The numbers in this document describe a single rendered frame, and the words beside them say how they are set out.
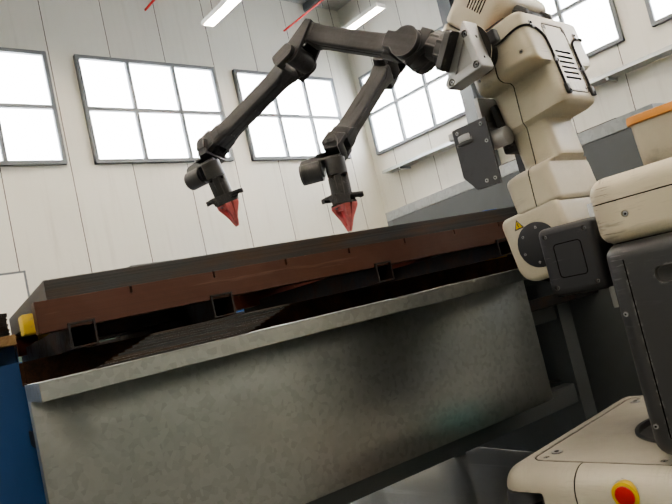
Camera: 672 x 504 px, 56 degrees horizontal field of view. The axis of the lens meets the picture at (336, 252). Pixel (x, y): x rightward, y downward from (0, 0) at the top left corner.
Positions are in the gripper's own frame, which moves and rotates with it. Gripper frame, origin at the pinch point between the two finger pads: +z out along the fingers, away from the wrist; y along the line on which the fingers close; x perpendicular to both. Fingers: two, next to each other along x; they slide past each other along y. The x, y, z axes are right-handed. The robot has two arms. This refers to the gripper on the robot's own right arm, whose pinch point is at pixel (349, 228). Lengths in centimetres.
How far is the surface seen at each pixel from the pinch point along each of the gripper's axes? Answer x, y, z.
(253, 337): 31, 47, 22
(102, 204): -869, -147, -211
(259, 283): 10.6, 34.4, 11.1
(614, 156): 28, -81, -7
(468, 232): 10.1, -32.7, 7.3
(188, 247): -890, -278, -129
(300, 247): 6.1, 19.5, 3.9
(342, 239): 6.0, 6.9, 3.5
